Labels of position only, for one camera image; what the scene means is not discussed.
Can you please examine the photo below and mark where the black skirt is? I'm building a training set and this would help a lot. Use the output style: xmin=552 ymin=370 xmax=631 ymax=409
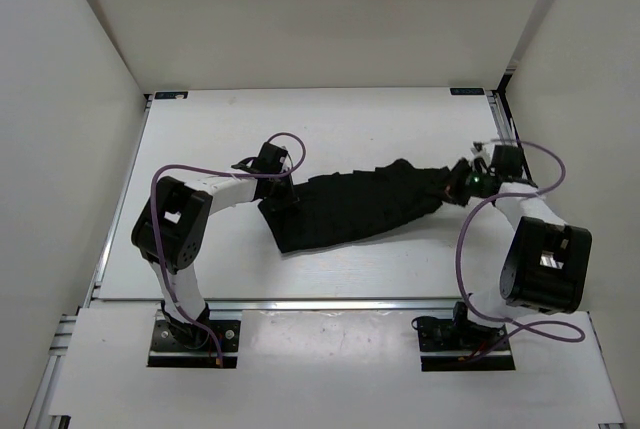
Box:
xmin=259 ymin=159 xmax=450 ymax=254

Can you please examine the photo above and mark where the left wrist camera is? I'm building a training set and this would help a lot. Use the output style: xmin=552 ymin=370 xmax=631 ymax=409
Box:
xmin=232 ymin=142 xmax=288 ymax=175

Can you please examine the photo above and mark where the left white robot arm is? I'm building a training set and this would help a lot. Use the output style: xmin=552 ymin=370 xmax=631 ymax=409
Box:
xmin=131 ymin=170 xmax=293 ymax=349

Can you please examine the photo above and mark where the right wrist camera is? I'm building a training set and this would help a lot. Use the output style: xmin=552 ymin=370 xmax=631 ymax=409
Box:
xmin=471 ymin=142 xmax=526 ymax=183

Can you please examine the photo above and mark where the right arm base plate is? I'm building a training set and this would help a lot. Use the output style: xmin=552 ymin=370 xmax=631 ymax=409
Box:
xmin=411 ymin=316 xmax=516 ymax=372

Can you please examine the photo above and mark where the left blue table label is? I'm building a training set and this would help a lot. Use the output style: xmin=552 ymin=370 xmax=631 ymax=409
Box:
xmin=154 ymin=91 xmax=189 ymax=100

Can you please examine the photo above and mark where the aluminium frame rail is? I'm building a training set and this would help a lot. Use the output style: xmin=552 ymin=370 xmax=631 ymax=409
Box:
xmin=84 ymin=296 xmax=571 ymax=311

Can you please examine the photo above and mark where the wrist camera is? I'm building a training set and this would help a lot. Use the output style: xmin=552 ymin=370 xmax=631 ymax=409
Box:
xmin=471 ymin=142 xmax=526 ymax=183
xmin=232 ymin=142 xmax=288 ymax=175

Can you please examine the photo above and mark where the right blue table label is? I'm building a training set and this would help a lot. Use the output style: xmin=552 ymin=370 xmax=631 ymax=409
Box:
xmin=450 ymin=87 xmax=485 ymax=96

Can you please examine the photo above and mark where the blue table label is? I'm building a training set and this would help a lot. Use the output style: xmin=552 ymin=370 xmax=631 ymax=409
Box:
xmin=154 ymin=91 xmax=189 ymax=100
xmin=450 ymin=87 xmax=485 ymax=96

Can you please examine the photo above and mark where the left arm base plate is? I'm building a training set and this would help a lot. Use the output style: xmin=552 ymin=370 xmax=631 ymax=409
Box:
xmin=147 ymin=315 xmax=241 ymax=369

